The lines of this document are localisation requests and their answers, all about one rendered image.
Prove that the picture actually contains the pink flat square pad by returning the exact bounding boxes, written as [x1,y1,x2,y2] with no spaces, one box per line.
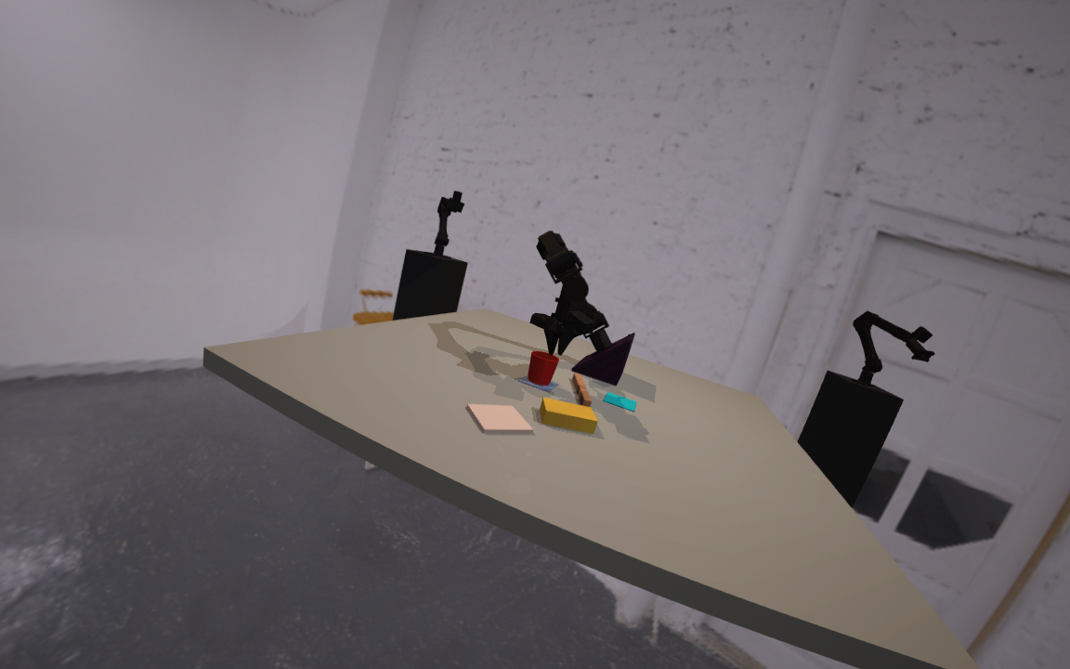
[467,404,534,434]

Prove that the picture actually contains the dark red cup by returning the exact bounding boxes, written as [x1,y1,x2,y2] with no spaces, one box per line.
[528,351,559,386]

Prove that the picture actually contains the long wooden bar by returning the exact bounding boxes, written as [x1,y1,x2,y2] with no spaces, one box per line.
[572,374,592,407]

